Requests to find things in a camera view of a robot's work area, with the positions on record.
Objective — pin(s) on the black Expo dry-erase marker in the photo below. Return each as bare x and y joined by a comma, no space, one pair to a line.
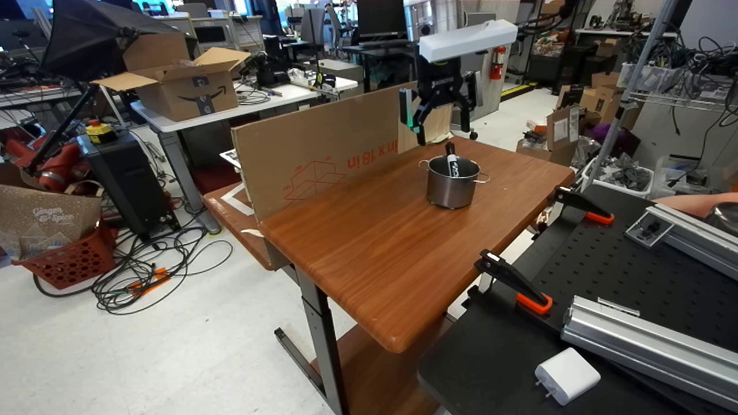
452,162

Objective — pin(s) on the aluminium extrusion rail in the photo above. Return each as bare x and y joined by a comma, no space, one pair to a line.
700,237
653,348

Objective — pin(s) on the grey metal pole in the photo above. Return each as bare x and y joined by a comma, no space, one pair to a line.
629,92

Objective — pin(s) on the white bin with parts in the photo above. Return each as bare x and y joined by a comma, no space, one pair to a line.
619,177

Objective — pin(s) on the yellow red emergency stop button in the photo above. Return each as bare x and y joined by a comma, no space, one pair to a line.
100,131

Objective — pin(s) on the red plastic basket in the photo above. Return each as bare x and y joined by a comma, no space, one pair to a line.
69,263

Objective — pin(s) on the open Amazon cardboard box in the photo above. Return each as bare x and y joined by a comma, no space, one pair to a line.
184,92

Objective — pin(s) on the black photo umbrella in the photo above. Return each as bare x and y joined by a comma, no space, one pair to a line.
92,36

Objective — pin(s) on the white power adapter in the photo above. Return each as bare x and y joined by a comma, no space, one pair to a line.
568,373

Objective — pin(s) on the brown paper bag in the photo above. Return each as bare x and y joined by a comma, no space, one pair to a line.
43,219

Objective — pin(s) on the red equipment on floor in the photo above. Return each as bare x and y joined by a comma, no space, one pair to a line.
59,164

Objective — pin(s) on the white work table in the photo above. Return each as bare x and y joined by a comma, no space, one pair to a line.
254,104

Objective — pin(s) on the grey metal table leg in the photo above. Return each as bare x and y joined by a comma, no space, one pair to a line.
323,338

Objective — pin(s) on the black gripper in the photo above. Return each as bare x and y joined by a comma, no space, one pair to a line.
444,77

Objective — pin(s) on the orange power strip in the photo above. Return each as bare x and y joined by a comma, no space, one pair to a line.
150,279

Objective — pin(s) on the grey metal pot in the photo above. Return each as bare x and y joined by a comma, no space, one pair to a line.
452,195

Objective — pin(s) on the brown cardboard panel red print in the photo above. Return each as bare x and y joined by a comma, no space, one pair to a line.
323,153

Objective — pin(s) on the black perforated breadboard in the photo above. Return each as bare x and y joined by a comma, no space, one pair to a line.
614,267

